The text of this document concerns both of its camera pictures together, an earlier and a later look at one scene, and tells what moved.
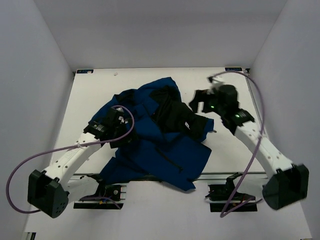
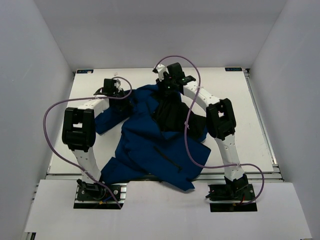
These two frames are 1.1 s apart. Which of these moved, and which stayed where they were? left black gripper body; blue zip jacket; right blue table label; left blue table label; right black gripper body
Moved: right black gripper body; left black gripper body
Stayed: left blue table label; blue zip jacket; right blue table label
